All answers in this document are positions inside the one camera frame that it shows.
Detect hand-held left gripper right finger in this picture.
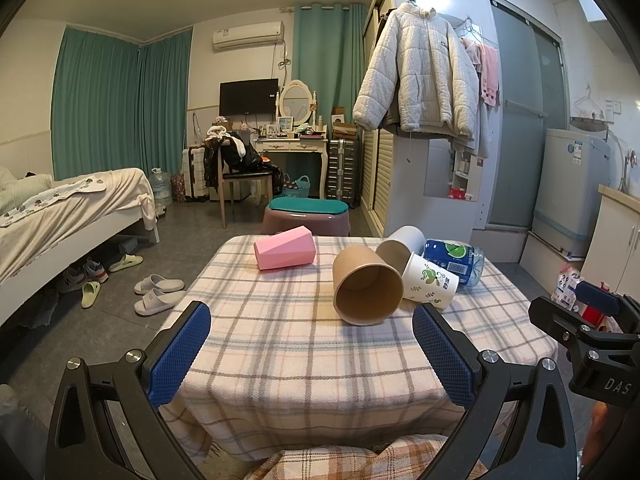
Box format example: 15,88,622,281
412,302,582,480

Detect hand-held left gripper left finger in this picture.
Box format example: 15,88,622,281
45,301,211,480

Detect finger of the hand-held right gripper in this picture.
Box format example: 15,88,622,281
574,280,640,335
528,296,603,362

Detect person's right forearm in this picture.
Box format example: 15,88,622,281
586,402,610,467

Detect white leaf print cup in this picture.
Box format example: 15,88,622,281
401,252,460,310

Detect pale blue paper cup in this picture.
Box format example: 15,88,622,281
375,225,427,274

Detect large brown paper cup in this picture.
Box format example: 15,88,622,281
332,245,405,328

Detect pink faceted cup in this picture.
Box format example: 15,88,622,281
253,226,317,272

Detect white printed packet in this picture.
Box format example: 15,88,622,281
552,263,586,311

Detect white slipper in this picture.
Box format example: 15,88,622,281
133,273,185,295
133,288,187,317

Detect white cabinet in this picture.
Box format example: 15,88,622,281
597,184,640,302

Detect plaid tablecloth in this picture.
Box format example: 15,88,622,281
159,234,559,467

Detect blue label plastic bottle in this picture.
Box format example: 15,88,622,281
423,238,486,288

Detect white washing machine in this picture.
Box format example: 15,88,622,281
531,128,612,257

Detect grey sneaker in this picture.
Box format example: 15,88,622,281
55,265,86,295
82,258,109,284

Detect orange plaid cloth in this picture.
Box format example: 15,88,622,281
247,434,488,480

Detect large water jug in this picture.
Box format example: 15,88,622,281
150,167,174,208

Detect bed with beige sheet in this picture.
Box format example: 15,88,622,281
0,165,162,330

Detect frosted glass door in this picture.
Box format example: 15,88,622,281
472,0,569,232

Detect white suitcase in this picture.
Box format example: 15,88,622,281
182,145,209,200

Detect white wardrobe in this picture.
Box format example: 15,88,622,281
359,0,490,239

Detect wooden chair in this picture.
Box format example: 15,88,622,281
217,150,274,229

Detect purple stool with teal cushion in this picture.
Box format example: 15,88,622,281
262,197,352,238

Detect blue plastic basket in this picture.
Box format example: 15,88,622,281
281,174,311,199

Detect black clothes pile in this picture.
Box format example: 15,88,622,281
202,125,275,192

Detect silver suitcase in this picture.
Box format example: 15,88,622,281
324,138,361,206

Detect striped pale green blanket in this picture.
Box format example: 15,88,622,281
0,165,54,217

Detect white dressing table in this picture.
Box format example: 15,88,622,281
251,135,330,201

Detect pink towel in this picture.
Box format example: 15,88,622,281
472,42,501,109

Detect cardboard boxes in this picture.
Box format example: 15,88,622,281
331,107,361,141

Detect wide green curtain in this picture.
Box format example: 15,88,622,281
52,27,194,182

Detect black television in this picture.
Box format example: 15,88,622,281
219,78,280,117

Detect oval vanity mirror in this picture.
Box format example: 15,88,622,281
278,79,316,129

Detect white quilted jacket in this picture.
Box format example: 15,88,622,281
352,2,480,140

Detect narrow green curtain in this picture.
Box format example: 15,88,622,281
292,3,369,127

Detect white air conditioner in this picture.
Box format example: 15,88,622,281
212,21,285,52

